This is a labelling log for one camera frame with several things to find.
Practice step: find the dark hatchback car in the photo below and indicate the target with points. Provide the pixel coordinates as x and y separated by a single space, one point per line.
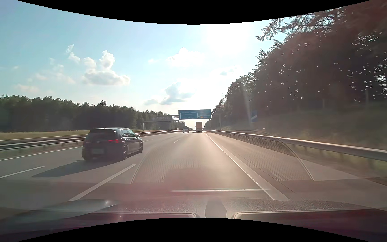
111 144

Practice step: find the grey overhead gantry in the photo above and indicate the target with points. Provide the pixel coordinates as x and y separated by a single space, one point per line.
160 119

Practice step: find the wood of dark trees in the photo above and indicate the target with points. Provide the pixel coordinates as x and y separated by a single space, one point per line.
62 116

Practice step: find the blue overhead gantry sign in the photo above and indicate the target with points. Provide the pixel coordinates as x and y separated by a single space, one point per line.
194 114

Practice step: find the blue road sign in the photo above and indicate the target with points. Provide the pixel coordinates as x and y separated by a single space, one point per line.
253 116

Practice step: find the grey asphalt road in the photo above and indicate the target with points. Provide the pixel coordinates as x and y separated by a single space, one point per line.
186 158

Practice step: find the metal median guard rail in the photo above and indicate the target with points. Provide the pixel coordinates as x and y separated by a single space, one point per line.
29 143

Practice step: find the yellow lorry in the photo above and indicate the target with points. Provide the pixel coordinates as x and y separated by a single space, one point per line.
199 127

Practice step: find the road markings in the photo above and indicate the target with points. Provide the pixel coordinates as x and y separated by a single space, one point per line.
247 171

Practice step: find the wood of tall trees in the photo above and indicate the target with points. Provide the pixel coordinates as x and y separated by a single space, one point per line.
331 67

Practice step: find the car's own bonnet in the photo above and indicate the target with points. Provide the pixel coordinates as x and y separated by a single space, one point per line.
166 210

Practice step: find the dry grass field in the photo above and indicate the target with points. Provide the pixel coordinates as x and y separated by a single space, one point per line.
29 134

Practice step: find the white van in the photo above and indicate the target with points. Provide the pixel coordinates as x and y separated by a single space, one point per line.
185 129

